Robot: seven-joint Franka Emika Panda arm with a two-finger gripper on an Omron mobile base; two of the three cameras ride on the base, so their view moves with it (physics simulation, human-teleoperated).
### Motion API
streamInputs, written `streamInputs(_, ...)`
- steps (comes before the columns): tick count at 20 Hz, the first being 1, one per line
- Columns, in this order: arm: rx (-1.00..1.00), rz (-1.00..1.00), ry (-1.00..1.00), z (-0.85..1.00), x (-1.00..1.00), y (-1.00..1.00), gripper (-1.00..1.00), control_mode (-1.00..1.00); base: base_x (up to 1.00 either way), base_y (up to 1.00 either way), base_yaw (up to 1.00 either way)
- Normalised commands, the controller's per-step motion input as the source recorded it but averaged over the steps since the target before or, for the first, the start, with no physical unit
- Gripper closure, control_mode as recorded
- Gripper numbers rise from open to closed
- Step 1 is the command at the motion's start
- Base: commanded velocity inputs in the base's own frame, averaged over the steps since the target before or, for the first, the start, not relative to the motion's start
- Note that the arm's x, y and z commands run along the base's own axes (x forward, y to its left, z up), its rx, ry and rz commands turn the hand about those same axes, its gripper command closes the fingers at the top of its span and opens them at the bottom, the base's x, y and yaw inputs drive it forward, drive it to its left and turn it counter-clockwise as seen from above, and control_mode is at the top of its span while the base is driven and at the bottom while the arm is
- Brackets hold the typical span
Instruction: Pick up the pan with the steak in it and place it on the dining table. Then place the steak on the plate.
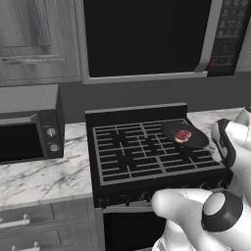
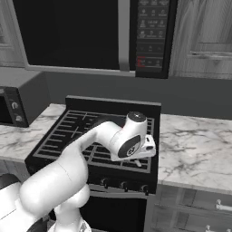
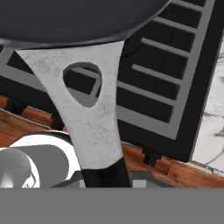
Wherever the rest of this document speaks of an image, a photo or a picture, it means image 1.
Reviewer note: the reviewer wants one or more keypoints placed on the red steak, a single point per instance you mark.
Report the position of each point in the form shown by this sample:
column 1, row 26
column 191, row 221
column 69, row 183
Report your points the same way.
column 182, row 136

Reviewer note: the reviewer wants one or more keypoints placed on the silver microwave oven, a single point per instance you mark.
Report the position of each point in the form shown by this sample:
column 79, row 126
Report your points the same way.
column 147, row 36

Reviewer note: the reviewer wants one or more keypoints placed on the black gas stove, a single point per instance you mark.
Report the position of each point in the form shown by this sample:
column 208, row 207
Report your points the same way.
column 143, row 153

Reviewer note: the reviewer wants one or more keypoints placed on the black oven door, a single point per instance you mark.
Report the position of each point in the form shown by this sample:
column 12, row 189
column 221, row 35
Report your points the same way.
column 132, row 228

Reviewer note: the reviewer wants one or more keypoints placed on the grey drawer front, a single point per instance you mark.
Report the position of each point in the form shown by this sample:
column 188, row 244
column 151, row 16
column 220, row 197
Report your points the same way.
column 42, row 240
column 39, row 214

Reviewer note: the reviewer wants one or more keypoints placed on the grey wall cupboard door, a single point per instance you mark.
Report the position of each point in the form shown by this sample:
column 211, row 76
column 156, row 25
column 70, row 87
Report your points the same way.
column 36, row 39

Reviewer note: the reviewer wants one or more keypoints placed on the black frying pan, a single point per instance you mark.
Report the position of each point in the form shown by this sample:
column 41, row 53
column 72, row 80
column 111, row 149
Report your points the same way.
column 192, row 139

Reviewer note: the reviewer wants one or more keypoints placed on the black toaster oven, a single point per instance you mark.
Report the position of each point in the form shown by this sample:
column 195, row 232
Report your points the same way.
column 29, row 125

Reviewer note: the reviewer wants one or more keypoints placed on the black stove knob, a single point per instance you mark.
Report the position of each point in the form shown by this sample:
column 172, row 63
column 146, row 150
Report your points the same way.
column 147, row 196
column 103, row 203
column 126, row 200

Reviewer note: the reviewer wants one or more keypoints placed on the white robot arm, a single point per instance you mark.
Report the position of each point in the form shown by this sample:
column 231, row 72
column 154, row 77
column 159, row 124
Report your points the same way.
column 183, row 209

